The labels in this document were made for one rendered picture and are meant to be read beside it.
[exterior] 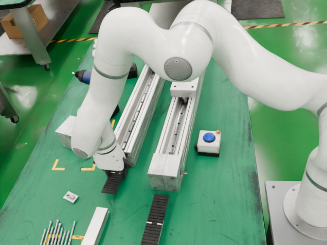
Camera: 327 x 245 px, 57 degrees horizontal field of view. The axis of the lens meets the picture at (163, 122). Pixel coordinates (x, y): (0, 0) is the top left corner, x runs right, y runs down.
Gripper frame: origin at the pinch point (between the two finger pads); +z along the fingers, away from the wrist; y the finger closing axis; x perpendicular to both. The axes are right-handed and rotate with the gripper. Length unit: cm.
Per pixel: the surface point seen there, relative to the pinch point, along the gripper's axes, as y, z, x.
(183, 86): 19.0, -9.5, 39.9
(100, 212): 0.0, 0.0, -16.0
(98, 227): 1.4, 0.0, -21.3
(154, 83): 4.0, -5.5, 46.8
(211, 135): 32.8, -4.3, 17.7
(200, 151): 29.0, 0.7, 13.8
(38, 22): -191, 50, 229
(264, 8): 62, 80, 309
